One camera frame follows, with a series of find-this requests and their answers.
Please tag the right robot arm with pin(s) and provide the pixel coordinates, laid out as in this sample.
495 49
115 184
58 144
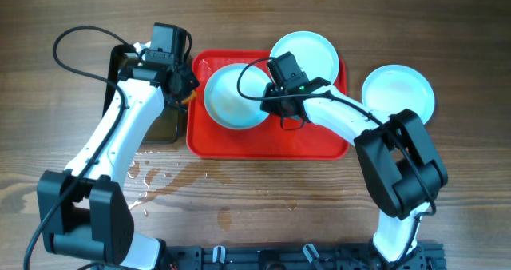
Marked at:
401 167

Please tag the white plate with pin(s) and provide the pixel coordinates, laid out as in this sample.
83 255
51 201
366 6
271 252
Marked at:
223 102
393 88
314 54

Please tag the black water basin tray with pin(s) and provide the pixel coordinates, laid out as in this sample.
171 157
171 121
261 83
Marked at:
170 125

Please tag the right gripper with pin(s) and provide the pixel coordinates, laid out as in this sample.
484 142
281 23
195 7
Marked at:
267 105

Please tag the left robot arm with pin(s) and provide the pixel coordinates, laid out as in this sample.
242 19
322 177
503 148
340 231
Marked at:
83 210

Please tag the red plastic serving tray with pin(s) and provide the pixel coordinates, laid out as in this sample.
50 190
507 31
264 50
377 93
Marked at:
271 140

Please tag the orange green scrub sponge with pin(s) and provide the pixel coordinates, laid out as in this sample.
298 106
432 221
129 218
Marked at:
189 98

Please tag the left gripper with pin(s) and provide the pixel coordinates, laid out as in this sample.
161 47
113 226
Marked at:
188 79

